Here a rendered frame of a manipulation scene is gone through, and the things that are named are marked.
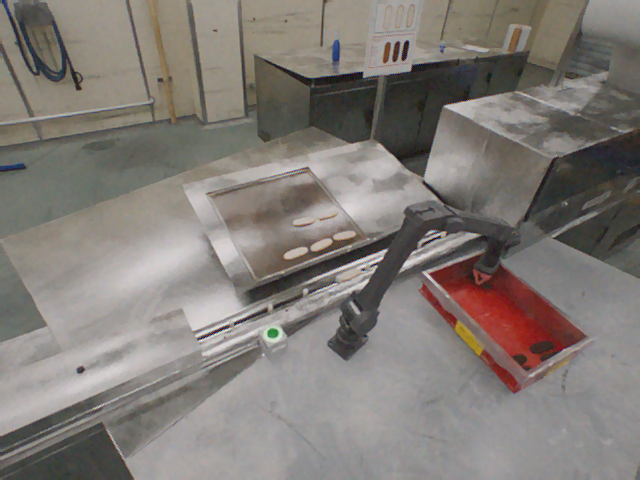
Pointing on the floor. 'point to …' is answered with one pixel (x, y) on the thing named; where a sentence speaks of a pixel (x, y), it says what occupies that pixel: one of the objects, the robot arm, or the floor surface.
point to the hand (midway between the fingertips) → (480, 279)
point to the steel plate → (155, 278)
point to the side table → (427, 396)
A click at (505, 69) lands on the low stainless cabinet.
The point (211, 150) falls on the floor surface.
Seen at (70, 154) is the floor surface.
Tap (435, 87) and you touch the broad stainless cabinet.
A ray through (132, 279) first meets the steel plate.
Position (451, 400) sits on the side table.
